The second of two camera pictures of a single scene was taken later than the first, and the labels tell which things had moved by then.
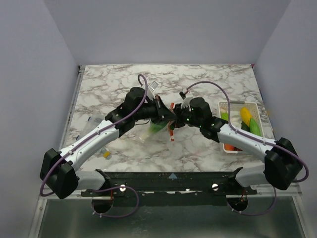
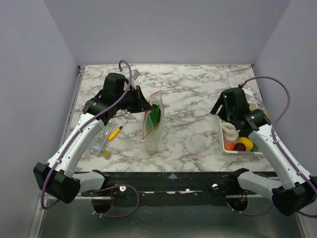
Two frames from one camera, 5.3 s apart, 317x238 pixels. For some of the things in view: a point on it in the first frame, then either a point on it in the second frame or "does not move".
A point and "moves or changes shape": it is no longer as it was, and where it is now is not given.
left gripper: (163, 113) to (141, 104)
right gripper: (178, 115) to (223, 104)
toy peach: (229, 147) does not move
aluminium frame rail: (43, 202) does not move
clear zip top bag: (164, 131) moves or changes shape
